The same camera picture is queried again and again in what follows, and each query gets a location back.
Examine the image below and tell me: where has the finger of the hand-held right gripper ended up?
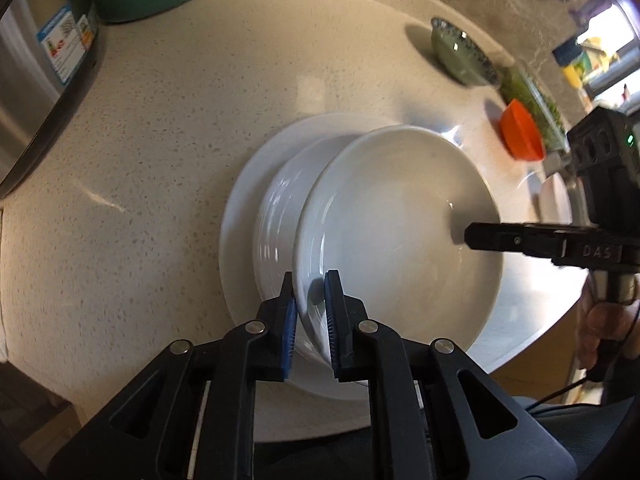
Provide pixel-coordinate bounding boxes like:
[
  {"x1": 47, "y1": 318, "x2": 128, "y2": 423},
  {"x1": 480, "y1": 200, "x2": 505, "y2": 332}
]
[{"x1": 464, "y1": 222, "x2": 566, "y2": 266}]

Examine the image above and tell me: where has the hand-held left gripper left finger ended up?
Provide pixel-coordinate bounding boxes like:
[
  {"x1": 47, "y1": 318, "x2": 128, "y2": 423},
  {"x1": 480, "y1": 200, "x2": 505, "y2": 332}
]
[{"x1": 47, "y1": 271, "x2": 301, "y2": 480}]

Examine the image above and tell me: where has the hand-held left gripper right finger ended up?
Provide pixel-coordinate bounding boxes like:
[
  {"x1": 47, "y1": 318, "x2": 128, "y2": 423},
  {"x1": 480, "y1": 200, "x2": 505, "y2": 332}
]
[{"x1": 324, "y1": 269, "x2": 576, "y2": 480}]

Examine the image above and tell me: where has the white bowl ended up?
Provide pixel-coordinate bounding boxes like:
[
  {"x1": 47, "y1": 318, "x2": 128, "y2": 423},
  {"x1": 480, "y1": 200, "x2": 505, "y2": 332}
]
[{"x1": 537, "y1": 172, "x2": 573, "y2": 223}]

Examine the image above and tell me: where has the large white plate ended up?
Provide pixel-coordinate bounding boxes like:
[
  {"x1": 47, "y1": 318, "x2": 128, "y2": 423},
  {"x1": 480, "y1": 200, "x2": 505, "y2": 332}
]
[{"x1": 219, "y1": 112, "x2": 466, "y2": 443}]

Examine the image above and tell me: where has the orange bowl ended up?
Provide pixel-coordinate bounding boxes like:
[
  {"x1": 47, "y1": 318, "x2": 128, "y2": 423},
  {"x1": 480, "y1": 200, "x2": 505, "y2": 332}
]
[{"x1": 500, "y1": 99, "x2": 546, "y2": 162}]

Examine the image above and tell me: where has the small white plate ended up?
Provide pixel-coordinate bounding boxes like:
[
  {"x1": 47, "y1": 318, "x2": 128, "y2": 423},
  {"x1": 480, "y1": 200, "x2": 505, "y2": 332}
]
[{"x1": 292, "y1": 124, "x2": 503, "y2": 386}]

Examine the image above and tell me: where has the deep white plate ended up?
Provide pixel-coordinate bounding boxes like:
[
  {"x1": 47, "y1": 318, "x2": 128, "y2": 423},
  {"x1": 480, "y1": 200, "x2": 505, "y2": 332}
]
[{"x1": 252, "y1": 132, "x2": 371, "y2": 401}]

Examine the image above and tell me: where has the blue patterned green bowl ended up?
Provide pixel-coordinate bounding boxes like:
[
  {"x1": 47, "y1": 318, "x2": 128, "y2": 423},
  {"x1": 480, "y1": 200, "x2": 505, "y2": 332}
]
[{"x1": 430, "y1": 16, "x2": 501, "y2": 87}]

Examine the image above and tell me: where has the person's right hand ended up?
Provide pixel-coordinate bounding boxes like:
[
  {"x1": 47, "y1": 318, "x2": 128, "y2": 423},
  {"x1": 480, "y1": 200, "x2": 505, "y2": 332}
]
[{"x1": 575, "y1": 277, "x2": 640, "y2": 381}]

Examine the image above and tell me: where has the clear glass bowl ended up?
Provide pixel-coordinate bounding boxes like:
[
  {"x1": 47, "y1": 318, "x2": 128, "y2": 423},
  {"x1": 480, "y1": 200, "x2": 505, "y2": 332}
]
[{"x1": 500, "y1": 62, "x2": 571, "y2": 153}]

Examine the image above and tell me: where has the yellow dish soap bottle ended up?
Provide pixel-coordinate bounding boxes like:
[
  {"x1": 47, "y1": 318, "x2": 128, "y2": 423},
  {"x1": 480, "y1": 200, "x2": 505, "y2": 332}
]
[{"x1": 560, "y1": 35, "x2": 621, "y2": 91}]

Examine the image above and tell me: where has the pile of leafy greens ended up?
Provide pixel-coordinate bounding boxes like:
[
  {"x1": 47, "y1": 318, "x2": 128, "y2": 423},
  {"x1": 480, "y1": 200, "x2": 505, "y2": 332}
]
[{"x1": 502, "y1": 66, "x2": 566, "y2": 148}]

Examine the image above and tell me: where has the blue utensil holder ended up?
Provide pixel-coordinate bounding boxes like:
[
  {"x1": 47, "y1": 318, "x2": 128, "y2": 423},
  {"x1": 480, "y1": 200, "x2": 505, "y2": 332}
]
[{"x1": 551, "y1": 37, "x2": 583, "y2": 68}]

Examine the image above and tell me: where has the purple peeler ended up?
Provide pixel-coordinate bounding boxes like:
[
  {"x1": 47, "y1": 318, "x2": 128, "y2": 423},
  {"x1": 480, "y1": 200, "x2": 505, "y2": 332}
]
[{"x1": 567, "y1": 0, "x2": 613, "y2": 23}]

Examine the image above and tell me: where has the silver appliance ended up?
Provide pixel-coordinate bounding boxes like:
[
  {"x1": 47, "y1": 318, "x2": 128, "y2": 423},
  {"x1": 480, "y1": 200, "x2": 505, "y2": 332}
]
[{"x1": 0, "y1": 0, "x2": 108, "y2": 201}]

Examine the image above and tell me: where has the black cable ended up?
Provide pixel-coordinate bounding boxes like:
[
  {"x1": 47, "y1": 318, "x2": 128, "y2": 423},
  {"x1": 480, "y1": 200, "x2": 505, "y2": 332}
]
[{"x1": 520, "y1": 375, "x2": 601, "y2": 416}]

